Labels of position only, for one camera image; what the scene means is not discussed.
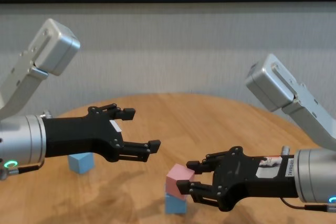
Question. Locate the black wall rail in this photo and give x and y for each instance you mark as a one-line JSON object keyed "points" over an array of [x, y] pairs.
{"points": [[168, 0]]}

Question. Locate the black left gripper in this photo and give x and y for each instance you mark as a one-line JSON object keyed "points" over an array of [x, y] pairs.
{"points": [[78, 134]]}

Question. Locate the pink building block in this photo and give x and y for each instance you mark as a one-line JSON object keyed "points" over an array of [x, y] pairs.
{"points": [[177, 178]]}

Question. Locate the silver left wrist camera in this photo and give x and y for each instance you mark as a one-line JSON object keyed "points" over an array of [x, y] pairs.
{"points": [[55, 48]]}

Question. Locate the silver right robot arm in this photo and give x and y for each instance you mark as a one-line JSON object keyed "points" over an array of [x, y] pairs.
{"points": [[317, 174]]}

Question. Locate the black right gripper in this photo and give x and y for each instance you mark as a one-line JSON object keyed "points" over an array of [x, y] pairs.
{"points": [[241, 176]]}

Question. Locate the blue building block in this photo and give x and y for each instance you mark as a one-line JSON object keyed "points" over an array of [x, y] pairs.
{"points": [[80, 163], [174, 204]]}

